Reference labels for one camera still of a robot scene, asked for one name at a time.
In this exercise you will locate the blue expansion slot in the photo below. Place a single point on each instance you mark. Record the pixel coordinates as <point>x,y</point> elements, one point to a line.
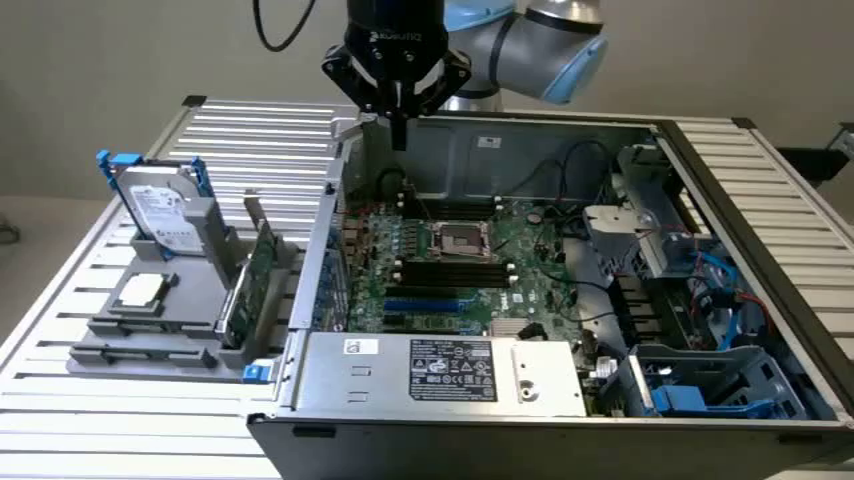
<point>422,304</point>

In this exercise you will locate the grey disk bay cage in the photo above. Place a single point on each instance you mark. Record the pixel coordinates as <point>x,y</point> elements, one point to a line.
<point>734,365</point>

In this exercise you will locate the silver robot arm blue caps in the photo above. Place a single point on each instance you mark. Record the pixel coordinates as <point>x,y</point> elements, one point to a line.
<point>534,55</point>

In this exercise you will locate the metal CPU socket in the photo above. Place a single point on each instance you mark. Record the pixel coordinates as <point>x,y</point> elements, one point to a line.
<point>462,240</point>

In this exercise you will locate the silver hard disk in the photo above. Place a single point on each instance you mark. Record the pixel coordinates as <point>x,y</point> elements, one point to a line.
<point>160,210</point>

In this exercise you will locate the silver CPU chip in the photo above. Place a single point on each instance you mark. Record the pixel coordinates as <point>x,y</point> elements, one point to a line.
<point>143,290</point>

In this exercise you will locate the open black PC case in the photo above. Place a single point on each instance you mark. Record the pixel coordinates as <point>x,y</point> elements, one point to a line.
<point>534,445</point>

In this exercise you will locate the green graphics card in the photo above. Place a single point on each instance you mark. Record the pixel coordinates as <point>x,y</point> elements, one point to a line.
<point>256,280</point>

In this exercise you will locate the blue disk caddy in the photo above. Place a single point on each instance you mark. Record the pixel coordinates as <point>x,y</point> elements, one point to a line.
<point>200,175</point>

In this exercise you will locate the grey parts rack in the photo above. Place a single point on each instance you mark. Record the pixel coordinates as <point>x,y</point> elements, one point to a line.
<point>187,295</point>

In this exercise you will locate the black RAM slot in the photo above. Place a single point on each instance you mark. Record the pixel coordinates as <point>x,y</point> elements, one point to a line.
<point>456,270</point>
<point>456,264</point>
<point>456,277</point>
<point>460,204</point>
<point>460,214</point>
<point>456,283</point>

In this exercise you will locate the silver power supply unit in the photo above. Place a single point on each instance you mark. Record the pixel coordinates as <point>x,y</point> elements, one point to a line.
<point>373,375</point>

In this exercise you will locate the blue disk bay latch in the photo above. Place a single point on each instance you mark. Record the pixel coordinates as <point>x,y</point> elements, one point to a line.
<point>680,400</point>

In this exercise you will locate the metal slat table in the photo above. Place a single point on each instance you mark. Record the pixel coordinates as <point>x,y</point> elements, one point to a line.
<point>100,425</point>

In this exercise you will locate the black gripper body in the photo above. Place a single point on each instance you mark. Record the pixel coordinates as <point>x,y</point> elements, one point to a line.
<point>395,35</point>

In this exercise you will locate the grey metal drive bracket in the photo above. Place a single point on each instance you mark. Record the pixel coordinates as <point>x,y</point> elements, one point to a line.
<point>627,235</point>

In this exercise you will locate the small blue clip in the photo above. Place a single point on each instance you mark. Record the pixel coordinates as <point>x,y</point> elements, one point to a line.
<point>256,372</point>

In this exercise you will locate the green motherboard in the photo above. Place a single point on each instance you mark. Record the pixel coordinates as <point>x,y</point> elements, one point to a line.
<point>527,280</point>

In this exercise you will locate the silver chipset heatsink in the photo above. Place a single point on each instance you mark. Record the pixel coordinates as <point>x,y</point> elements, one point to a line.
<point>512,328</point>

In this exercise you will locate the black expansion slot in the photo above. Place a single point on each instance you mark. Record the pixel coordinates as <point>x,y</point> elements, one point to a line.
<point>427,292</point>

